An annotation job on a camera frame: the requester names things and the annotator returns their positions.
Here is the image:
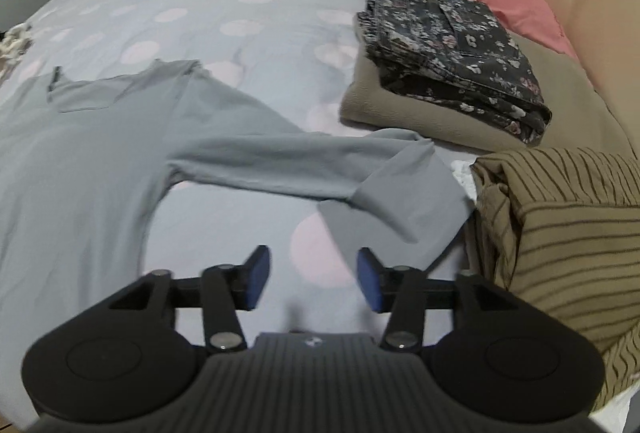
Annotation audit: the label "grey long-sleeve shirt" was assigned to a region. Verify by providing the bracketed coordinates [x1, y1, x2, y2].
[0, 58, 476, 349]

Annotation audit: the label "folded dark floral pants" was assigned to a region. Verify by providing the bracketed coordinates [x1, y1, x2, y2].
[356, 0, 553, 146]

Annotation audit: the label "small white cloth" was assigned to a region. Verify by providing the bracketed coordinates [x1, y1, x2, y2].
[450, 158, 478, 201]

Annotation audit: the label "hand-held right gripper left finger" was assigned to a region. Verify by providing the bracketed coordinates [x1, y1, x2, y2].
[107, 244, 272, 355]

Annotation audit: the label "beige garment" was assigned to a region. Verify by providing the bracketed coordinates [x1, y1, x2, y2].
[0, 24, 33, 76]

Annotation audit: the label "folded beige fleece blanket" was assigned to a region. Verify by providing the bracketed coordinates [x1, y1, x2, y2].
[340, 30, 631, 159]

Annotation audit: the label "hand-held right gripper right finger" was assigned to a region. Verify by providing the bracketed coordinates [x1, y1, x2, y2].
[355, 247, 521, 354]

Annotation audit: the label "brown striped garment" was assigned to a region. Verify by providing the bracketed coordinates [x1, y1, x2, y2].
[470, 147, 640, 414]

